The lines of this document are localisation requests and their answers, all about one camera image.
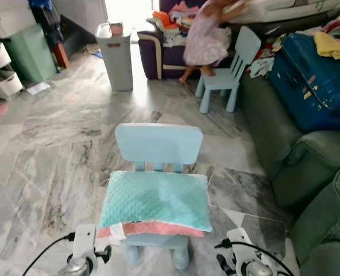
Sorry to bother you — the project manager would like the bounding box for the green leather sofa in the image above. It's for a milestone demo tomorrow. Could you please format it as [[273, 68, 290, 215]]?
[[239, 70, 340, 276]]

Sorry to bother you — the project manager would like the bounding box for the colourful clothes pile on sofa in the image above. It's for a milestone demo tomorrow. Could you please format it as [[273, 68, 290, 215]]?
[[248, 16, 340, 79]]

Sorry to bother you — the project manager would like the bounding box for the light blue child chair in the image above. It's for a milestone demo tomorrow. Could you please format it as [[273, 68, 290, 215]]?
[[114, 122, 205, 271], [195, 26, 262, 114]]

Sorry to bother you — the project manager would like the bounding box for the white paper sheet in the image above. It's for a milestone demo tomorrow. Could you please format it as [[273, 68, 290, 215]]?
[[26, 82, 52, 96]]

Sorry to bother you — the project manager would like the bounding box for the grey tall bin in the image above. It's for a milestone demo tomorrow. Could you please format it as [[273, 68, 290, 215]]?
[[96, 23, 134, 92]]

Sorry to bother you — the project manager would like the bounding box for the blue hard suitcase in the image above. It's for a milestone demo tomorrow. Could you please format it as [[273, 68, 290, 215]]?
[[269, 32, 340, 133]]

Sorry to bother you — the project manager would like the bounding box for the purple armchair with beige trim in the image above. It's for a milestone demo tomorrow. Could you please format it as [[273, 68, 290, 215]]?
[[137, 0, 241, 81]]

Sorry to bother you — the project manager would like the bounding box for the white drawer storage unit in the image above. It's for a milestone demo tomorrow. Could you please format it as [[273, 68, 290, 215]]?
[[0, 40, 25, 100]]

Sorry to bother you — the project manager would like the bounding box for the green storage cabinet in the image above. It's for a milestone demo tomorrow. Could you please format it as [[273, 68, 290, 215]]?
[[1, 24, 59, 85]]

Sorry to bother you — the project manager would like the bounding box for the pink cup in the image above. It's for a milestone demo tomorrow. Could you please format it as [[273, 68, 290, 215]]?
[[109, 21, 124, 36]]

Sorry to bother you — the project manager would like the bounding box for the child in pink dress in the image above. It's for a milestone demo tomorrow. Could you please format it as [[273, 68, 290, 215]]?
[[179, 0, 246, 86]]

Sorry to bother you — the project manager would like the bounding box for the dark blue stroller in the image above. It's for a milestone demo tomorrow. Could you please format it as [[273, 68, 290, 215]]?
[[28, 0, 71, 71]]

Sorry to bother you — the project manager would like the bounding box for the yellow cloth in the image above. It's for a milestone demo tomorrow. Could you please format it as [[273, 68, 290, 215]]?
[[313, 31, 340, 63]]

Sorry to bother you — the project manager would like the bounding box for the colourful clothes pile on armchair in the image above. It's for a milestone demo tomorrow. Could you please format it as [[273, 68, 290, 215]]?
[[152, 2, 200, 45]]

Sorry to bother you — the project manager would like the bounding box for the white storage box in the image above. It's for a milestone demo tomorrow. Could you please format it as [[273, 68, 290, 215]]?
[[0, 0, 38, 39]]

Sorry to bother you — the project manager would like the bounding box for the white mattress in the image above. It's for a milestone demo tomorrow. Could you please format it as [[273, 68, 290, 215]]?
[[226, 0, 340, 25]]

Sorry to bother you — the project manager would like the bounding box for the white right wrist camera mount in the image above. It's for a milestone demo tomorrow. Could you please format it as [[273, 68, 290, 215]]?
[[224, 228, 258, 272]]

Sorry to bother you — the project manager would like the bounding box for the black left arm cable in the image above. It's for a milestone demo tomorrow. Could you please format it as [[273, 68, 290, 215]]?
[[22, 232, 76, 276]]

